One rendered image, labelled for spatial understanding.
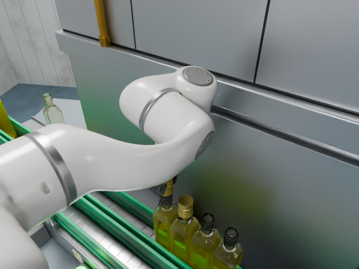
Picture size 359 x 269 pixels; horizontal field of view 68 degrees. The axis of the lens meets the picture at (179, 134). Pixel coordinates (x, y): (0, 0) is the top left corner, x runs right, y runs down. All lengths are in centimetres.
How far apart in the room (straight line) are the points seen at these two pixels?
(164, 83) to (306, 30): 25
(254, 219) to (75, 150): 54
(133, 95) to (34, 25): 346
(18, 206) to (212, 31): 45
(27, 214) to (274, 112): 43
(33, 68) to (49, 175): 382
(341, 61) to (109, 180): 39
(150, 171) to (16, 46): 382
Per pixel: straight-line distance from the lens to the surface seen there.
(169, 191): 62
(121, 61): 74
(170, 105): 35
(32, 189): 26
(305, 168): 57
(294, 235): 71
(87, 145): 28
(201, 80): 41
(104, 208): 88
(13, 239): 23
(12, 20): 394
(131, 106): 37
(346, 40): 49
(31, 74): 414
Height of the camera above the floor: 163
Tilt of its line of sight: 37 degrees down
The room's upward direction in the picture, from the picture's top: straight up
